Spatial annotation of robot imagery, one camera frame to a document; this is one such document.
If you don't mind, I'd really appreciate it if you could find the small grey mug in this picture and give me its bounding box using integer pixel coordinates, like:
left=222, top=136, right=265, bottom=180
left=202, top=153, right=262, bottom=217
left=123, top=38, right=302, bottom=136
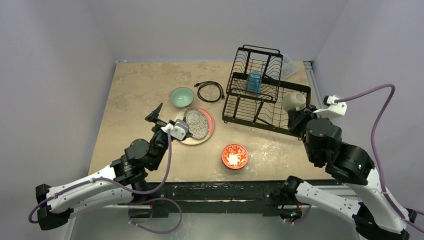
left=281, top=92, right=306, bottom=112

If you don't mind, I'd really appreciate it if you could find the red floral bowl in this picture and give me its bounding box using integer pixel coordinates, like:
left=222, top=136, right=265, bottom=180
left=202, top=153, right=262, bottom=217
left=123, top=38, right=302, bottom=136
left=220, top=143, right=249, bottom=170

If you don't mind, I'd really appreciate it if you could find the blue polka dot mug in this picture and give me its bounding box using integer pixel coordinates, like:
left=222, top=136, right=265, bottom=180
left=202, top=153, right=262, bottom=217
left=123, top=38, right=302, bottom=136
left=246, top=71, right=262, bottom=95

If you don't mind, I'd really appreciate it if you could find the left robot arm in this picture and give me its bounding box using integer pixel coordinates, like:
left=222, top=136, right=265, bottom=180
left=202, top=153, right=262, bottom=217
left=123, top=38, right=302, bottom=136
left=27, top=104, right=192, bottom=231

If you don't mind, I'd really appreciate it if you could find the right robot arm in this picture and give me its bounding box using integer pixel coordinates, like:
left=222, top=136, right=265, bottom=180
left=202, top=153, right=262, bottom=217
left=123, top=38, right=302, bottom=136
left=280, top=105, right=417, bottom=240

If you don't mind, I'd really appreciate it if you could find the grey speckled plate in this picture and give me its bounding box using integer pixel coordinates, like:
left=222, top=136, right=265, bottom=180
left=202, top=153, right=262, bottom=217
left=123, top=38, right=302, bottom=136
left=183, top=107, right=209, bottom=140

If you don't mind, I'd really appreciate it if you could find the pink and cream plate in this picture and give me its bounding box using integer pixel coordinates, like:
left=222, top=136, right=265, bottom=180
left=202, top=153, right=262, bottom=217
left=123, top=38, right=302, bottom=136
left=172, top=107, right=215, bottom=145

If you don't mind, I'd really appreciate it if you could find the mint green bowl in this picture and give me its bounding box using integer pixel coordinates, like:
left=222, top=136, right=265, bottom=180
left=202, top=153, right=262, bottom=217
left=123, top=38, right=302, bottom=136
left=170, top=87, right=194, bottom=109

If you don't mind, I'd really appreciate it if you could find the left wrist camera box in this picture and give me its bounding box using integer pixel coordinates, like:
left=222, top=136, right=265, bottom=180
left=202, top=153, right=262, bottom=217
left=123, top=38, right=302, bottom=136
left=160, top=119, right=189, bottom=142

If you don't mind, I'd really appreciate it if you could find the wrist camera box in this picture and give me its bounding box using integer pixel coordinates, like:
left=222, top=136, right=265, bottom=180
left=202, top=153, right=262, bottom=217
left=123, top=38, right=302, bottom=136
left=313, top=95, right=347, bottom=119
left=160, top=119, right=189, bottom=142

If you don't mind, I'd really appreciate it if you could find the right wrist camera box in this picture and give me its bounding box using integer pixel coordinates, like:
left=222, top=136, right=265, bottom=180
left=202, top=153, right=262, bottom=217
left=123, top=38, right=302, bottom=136
left=313, top=95, right=347, bottom=119

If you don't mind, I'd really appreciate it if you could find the black wire dish rack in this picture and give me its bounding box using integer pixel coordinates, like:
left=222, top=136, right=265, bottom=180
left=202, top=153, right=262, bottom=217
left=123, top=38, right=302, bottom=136
left=222, top=44, right=311, bottom=135

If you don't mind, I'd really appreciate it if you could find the black coiled cable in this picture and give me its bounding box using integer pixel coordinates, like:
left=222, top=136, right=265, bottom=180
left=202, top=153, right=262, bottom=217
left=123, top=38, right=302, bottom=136
left=194, top=80, right=226, bottom=103

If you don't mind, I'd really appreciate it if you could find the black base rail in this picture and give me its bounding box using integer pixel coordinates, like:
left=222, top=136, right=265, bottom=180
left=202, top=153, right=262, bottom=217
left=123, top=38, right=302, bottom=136
left=128, top=180, right=304, bottom=220

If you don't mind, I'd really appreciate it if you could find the purple loop cable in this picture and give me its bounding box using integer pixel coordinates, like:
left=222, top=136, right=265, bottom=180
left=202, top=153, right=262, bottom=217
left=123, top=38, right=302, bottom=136
left=128, top=197, right=183, bottom=234

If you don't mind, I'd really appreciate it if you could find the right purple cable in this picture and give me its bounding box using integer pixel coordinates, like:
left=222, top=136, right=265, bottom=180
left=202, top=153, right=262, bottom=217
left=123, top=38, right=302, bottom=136
left=334, top=83, right=424, bottom=233

